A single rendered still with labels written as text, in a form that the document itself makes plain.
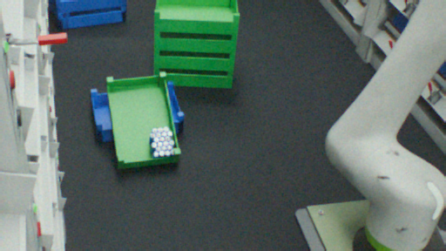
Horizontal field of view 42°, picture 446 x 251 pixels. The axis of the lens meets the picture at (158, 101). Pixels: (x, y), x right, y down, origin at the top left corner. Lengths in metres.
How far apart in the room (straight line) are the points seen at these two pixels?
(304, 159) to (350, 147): 0.72
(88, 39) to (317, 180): 1.15
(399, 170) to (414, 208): 0.08
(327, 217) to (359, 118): 0.28
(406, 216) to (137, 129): 1.00
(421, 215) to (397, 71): 0.29
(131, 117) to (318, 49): 0.95
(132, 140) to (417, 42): 1.02
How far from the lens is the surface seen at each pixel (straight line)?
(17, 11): 0.85
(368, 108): 1.29
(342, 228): 1.44
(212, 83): 2.24
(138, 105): 1.99
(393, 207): 1.24
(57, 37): 0.73
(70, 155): 1.97
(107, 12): 2.61
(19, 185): 0.53
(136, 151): 1.93
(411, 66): 1.27
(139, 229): 1.74
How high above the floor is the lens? 1.35
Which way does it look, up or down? 39 degrees down
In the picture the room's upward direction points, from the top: 1 degrees clockwise
